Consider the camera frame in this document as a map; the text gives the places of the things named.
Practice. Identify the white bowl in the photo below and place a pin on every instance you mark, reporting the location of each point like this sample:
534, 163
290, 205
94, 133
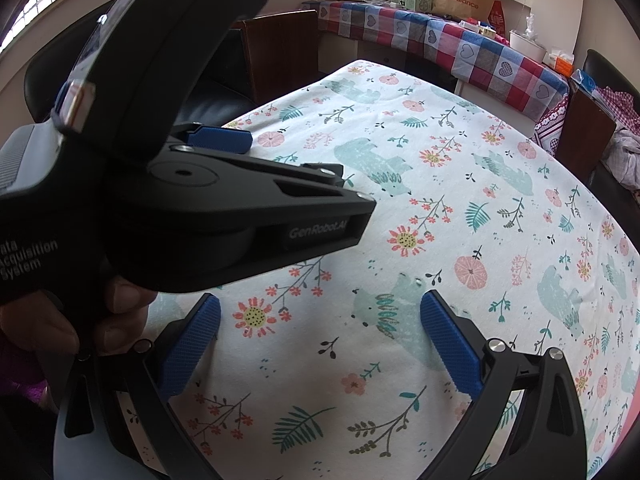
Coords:
527, 47

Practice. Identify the floral tablecloth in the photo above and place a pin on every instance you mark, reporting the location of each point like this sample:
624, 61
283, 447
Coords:
450, 210

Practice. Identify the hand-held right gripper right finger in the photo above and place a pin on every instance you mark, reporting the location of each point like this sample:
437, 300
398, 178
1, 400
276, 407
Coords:
450, 350

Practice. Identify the blue plastic packet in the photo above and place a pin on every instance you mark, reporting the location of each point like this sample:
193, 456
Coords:
585, 80

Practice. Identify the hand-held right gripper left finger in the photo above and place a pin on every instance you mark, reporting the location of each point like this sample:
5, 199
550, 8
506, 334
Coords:
192, 350

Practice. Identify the pink checked garment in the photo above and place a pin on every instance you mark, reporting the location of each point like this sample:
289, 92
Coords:
617, 105

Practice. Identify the orange tissue box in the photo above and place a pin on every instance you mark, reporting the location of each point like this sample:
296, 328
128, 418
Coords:
560, 60

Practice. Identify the checked heart tablecloth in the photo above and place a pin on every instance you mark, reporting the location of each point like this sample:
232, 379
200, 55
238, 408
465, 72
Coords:
450, 45

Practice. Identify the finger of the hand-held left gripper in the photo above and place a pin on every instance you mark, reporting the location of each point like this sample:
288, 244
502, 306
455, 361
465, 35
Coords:
222, 140
310, 187

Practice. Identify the red packet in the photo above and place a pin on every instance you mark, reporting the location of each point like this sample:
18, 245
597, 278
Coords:
497, 17

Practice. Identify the person's left hand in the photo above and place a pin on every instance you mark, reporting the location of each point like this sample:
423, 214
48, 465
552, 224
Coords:
35, 327

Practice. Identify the black armchair with clothes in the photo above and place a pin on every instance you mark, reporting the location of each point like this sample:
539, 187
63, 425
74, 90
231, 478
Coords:
580, 125

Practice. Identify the grey garment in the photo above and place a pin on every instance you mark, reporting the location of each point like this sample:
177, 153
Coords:
625, 157

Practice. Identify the purple patterned cloth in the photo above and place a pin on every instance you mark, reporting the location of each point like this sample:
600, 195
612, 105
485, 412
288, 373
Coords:
552, 125

